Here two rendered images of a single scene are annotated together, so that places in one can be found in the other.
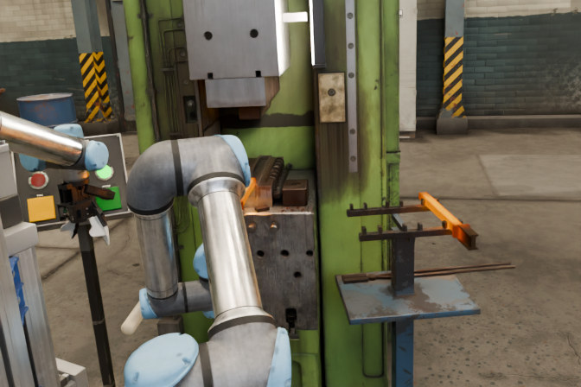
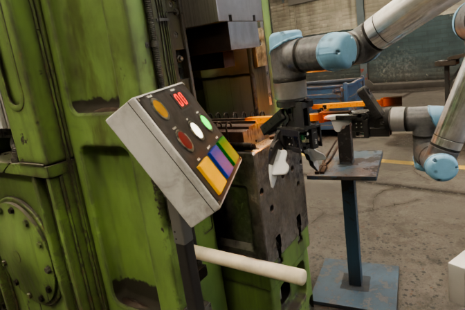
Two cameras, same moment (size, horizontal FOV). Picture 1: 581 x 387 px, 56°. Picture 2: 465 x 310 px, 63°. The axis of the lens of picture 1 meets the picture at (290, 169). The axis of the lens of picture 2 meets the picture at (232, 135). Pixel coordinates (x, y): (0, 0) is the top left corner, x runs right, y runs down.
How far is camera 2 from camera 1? 1.89 m
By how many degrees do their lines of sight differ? 58
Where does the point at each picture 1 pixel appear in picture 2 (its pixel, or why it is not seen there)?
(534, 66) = not seen: hidden behind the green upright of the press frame
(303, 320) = (303, 220)
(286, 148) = not seen: hidden behind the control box
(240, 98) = (248, 39)
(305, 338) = (304, 235)
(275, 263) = (289, 180)
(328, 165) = (261, 102)
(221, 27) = not seen: outside the picture
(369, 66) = (267, 24)
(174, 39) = not seen: outside the picture
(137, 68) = (135, 17)
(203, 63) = (225, 5)
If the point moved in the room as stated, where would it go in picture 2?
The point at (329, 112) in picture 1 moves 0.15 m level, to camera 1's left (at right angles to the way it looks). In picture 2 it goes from (261, 58) to (246, 61)
